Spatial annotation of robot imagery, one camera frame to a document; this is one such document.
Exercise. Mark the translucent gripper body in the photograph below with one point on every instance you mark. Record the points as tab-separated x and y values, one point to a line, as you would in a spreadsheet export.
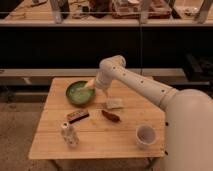
90	84

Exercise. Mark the green ceramic bowl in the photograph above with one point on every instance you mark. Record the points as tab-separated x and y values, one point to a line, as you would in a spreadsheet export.
75	95

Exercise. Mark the white sponge block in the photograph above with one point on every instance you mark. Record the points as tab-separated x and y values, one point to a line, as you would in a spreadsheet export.
114	103

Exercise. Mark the brown chocolate bar box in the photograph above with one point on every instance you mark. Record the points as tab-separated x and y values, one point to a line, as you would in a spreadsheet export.
77	115

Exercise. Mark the brown dried pepper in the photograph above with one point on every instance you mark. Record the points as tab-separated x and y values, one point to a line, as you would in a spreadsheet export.
110	116

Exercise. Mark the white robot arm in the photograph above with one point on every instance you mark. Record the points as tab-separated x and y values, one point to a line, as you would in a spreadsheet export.
188	115

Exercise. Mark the wooden folding table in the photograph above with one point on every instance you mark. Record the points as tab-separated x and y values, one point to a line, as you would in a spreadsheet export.
99	138

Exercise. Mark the white cup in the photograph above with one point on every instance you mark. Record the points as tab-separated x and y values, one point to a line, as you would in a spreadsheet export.
145	136

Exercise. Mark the background shelf rack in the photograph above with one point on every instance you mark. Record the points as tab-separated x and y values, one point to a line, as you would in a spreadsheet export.
109	13

